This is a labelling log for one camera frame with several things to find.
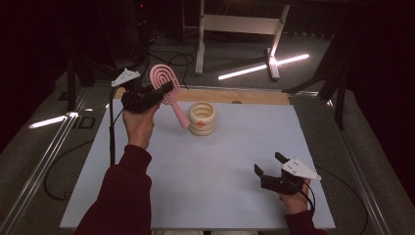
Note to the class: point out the black metal stand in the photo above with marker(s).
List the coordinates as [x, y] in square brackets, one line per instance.
[71, 88]
[339, 104]

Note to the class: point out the dark equipment with red light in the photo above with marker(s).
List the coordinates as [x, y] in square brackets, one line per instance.
[141, 26]

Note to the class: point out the light blue table mat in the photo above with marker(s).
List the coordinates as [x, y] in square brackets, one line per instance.
[212, 169]

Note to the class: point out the pink hairbrush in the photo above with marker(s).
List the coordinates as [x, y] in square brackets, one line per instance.
[177, 111]

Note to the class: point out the person's left hand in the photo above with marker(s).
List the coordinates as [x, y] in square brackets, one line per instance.
[140, 129]

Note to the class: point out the cream ribbed holder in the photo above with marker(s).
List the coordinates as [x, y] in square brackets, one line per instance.
[204, 128]

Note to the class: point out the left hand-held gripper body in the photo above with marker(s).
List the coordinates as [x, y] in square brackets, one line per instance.
[140, 101]

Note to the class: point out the white desk frame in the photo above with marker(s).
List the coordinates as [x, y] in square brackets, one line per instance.
[241, 24]

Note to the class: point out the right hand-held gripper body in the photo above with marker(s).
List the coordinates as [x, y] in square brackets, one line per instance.
[280, 184]

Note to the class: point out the person's right hand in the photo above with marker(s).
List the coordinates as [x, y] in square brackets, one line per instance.
[295, 202]

